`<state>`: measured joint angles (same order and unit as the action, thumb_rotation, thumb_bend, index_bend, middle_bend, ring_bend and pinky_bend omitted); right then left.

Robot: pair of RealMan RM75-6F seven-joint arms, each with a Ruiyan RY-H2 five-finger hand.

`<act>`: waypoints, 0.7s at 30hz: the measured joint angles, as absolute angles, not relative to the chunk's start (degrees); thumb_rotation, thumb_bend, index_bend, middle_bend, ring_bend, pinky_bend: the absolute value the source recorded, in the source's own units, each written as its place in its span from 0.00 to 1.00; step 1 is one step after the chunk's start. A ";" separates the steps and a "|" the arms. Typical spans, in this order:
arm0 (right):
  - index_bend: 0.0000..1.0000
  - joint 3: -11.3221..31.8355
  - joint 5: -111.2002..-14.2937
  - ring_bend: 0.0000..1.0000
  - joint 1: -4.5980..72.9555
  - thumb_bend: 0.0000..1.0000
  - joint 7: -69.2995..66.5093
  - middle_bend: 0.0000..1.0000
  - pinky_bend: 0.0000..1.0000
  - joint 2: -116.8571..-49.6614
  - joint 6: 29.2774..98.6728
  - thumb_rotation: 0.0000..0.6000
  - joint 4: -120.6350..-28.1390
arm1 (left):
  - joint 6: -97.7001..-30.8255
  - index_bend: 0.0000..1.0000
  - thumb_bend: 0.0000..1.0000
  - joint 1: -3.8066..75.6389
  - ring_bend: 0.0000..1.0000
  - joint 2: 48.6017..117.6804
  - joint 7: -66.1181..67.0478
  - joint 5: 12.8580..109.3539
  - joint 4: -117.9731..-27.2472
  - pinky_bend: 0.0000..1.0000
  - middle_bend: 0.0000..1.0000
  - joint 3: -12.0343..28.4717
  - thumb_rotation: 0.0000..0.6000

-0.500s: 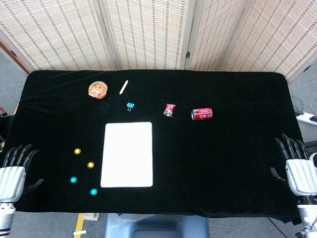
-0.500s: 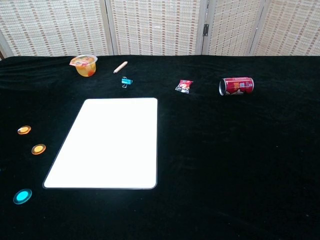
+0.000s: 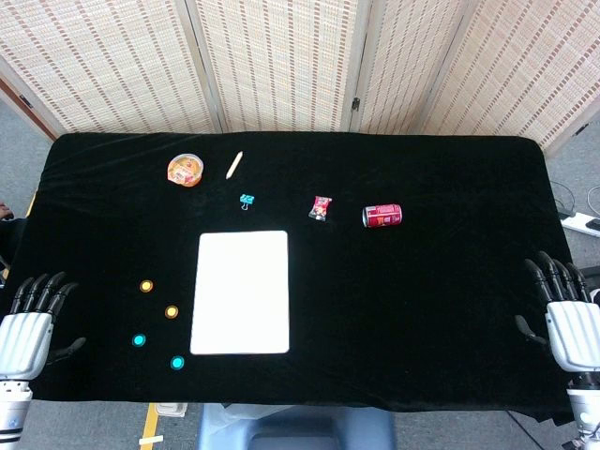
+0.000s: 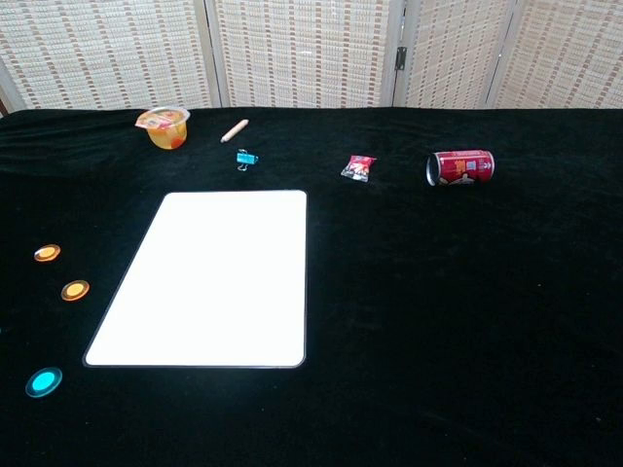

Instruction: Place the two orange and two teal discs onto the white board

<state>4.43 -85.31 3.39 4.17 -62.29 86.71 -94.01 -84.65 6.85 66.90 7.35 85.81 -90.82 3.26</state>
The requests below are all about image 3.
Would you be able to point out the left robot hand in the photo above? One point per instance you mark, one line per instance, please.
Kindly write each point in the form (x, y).
(23, 342)

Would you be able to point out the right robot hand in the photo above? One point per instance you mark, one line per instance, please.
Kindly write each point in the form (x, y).
(574, 333)

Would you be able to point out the cyan disc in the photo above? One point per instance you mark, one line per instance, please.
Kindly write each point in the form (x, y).
(139, 340)
(177, 362)

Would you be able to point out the yellow disc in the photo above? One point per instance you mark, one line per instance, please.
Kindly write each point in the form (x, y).
(146, 286)
(171, 312)

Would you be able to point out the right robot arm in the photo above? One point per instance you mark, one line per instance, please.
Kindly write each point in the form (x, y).
(586, 408)

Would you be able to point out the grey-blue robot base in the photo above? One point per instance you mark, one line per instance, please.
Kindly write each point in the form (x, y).
(295, 429)

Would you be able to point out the black bulky object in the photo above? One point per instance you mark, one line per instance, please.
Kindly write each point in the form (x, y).
(8, 239)

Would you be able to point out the white power strip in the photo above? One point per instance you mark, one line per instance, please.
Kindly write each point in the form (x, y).
(581, 221)

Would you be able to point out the yellow floor tape line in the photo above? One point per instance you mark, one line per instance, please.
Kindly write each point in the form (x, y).
(150, 426)

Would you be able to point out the white tape strip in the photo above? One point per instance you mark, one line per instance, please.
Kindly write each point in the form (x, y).
(151, 440)

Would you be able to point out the small white box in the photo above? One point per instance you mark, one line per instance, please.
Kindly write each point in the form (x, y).
(171, 409)

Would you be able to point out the black velvet tablecloth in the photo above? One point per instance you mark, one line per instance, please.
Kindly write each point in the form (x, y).
(398, 304)

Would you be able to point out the white magnetic board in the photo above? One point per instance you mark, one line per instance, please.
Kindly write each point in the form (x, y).
(241, 293)

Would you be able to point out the red soda can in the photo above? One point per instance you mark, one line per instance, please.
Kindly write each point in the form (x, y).
(383, 215)

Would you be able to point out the orange jelly cup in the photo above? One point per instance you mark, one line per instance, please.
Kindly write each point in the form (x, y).
(185, 171)

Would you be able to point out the black screen hinge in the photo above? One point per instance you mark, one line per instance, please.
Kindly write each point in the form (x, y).
(355, 104)
(25, 100)

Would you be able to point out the teal binder clip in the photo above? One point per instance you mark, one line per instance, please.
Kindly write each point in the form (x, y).
(246, 201)

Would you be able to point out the bamboo screen panel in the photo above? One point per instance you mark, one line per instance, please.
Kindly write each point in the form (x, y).
(529, 70)
(403, 65)
(276, 61)
(103, 65)

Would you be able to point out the wooden pencil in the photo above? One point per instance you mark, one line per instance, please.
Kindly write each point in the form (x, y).
(234, 164)

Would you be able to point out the red snack packet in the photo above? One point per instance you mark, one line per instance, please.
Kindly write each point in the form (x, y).
(320, 208)

